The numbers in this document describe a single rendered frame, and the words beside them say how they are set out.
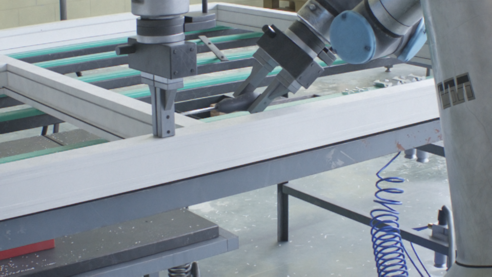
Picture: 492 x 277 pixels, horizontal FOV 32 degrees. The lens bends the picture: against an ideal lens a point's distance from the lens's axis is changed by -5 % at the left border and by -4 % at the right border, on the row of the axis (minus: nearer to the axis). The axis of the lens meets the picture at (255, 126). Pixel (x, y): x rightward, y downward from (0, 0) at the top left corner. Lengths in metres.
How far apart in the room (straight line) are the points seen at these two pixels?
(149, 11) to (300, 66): 0.39
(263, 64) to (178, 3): 0.38
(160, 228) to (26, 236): 0.69
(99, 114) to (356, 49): 0.54
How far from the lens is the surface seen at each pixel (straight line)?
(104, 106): 1.69
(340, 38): 1.48
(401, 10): 1.44
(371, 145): 1.70
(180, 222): 2.01
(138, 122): 1.58
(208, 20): 1.39
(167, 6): 1.32
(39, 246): 1.88
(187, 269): 2.39
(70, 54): 2.78
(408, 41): 1.58
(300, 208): 3.81
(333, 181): 4.17
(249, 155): 1.48
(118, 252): 1.86
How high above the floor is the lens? 1.30
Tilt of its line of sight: 15 degrees down
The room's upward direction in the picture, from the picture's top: 1 degrees counter-clockwise
